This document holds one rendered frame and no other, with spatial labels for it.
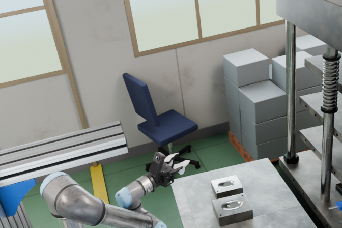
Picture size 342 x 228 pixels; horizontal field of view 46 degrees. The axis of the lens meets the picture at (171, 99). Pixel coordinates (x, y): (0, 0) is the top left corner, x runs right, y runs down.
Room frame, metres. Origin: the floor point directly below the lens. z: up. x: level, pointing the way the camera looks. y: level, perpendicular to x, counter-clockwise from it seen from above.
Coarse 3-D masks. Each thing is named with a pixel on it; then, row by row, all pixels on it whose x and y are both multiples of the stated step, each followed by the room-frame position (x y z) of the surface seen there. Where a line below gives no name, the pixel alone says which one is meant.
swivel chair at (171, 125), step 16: (128, 80) 3.53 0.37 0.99; (144, 96) 3.32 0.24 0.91; (144, 112) 3.46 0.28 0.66; (176, 112) 3.66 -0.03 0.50; (144, 128) 3.44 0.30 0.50; (160, 128) 3.39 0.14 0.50; (176, 128) 3.35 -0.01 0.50; (192, 128) 3.34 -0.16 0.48; (160, 144) 3.16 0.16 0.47; (176, 160) 3.42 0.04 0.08; (192, 160) 3.37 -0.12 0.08
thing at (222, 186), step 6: (216, 180) 2.05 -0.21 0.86; (222, 180) 2.04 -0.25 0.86; (228, 180) 2.03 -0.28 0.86; (234, 180) 2.02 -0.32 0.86; (216, 186) 1.99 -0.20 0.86; (222, 186) 2.00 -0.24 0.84; (228, 186) 1.99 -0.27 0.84; (234, 186) 1.96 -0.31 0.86; (240, 186) 1.95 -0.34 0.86; (216, 192) 1.93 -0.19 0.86; (222, 192) 1.93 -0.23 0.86; (228, 192) 1.93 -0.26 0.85; (234, 192) 1.93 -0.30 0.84; (240, 192) 1.94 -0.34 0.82; (216, 198) 1.93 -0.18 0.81
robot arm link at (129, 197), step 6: (126, 186) 1.35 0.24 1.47; (132, 186) 1.34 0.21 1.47; (138, 186) 1.34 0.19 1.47; (120, 192) 1.31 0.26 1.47; (126, 192) 1.31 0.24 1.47; (132, 192) 1.31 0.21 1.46; (138, 192) 1.32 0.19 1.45; (144, 192) 1.33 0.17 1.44; (120, 198) 1.29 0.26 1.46; (126, 198) 1.29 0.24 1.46; (132, 198) 1.30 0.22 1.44; (138, 198) 1.31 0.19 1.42; (120, 204) 1.30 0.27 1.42; (126, 204) 1.28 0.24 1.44; (132, 204) 1.30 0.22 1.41; (138, 204) 1.31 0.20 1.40
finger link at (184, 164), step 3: (183, 162) 1.47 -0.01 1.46; (186, 162) 1.47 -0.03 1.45; (174, 165) 1.45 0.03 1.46; (177, 165) 1.45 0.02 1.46; (180, 165) 1.45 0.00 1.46; (183, 165) 1.45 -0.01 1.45; (186, 165) 1.47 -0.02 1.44; (174, 168) 1.43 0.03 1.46; (183, 168) 1.46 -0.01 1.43; (180, 171) 1.46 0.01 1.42; (183, 171) 1.46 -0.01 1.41; (180, 174) 1.46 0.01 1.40
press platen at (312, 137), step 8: (312, 128) 2.19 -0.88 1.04; (320, 128) 2.18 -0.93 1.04; (304, 136) 2.12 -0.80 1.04; (312, 136) 2.10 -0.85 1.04; (320, 136) 2.09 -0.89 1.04; (312, 144) 2.02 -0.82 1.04; (320, 144) 2.01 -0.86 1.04; (336, 144) 1.99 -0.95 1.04; (320, 152) 1.93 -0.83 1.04; (336, 152) 1.91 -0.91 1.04; (336, 160) 1.84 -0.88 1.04; (336, 168) 1.77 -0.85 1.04; (336, 176) 1.75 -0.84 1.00
